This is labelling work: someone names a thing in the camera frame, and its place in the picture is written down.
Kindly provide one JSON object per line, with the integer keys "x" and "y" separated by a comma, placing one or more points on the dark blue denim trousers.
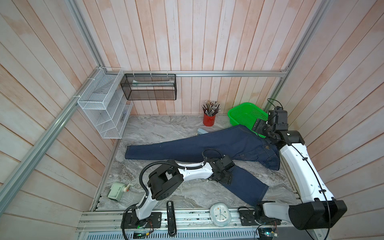
{"x": 238, "y": 143}

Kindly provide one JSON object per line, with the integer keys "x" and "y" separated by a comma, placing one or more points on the black remote control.
{"x": 171, "y": 219}

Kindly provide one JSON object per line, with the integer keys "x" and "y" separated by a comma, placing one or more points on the aluminium front rail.
{"x": 191, "y": 224}

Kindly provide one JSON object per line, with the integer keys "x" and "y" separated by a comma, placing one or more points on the white wire mesh shelf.
{"x": 104, "y": 103}

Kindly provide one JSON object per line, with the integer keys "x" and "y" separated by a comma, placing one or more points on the green plastic basket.
{"x": 246, "y": 114}

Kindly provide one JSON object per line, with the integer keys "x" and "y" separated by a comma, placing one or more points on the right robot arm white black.
{"x": 318, "y": 209}

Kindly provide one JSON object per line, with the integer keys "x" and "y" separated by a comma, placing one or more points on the red pencil cup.
{"x": 210, "y": 110}

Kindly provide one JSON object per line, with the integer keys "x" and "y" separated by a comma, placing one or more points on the white round clock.
{"x": 220, "y": 215}

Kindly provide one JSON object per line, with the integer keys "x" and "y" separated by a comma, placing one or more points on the grey blue stapler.
{"x": 201, "y": 131}

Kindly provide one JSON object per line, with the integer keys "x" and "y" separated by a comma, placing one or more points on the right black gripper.
{"x": 258, "y": 126}

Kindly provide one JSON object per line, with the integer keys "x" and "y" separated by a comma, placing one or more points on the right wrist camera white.
{"x": 277, "y": 116}

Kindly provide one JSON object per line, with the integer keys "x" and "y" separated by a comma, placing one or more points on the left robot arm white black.
{"x": 160, "y": 179}

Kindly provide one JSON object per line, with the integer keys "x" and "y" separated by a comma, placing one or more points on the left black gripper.
{"x": 228, "y": 178}

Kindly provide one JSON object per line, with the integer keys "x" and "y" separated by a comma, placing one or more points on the black mesh wall basket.
{"x": 149, "y": 87}

